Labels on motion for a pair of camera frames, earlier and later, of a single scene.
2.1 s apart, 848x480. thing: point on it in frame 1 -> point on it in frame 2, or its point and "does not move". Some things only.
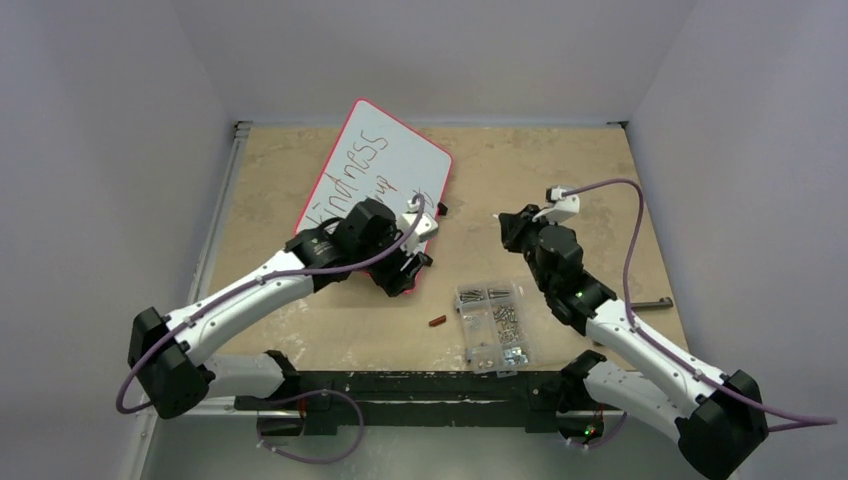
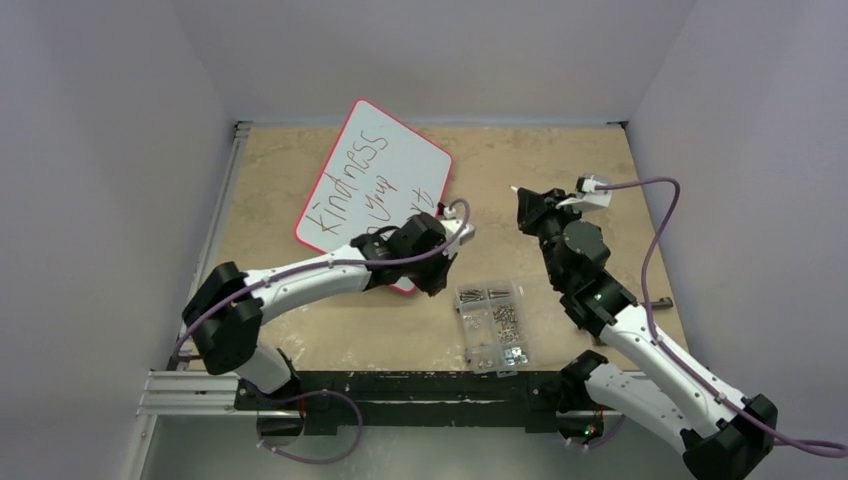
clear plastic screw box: (496, 329) does not move
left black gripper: (402, 275) -> (439, 279)
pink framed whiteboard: (377, 156) does not move
